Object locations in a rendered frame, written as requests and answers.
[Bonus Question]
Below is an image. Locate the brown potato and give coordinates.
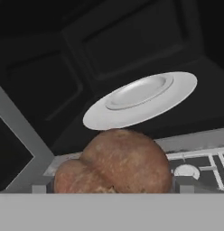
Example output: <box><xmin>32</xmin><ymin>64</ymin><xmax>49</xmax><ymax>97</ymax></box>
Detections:
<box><xmin>53</xmin><ymin>128</ymin><xmax>173</xmax><ymax>194</ymax></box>

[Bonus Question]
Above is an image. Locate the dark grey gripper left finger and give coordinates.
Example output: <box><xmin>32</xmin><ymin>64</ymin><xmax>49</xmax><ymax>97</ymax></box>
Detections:
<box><xmin>14</xmin><ymin>175</ymin><xmax>56</xmax><ymax>194</ymax></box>

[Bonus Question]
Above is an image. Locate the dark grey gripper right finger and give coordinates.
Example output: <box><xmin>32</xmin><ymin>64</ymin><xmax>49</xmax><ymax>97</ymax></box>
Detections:
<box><xmin>170</xmin><ymin>175</ymin><xmax>219</xmax><ymax>194</ymax></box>

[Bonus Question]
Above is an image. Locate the white round plate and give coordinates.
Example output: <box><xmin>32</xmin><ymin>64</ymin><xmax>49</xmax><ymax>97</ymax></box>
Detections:
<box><xmin>82</xmin><ymin>70</ymin><xmax>199</xmax><ymax>132</ymax></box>

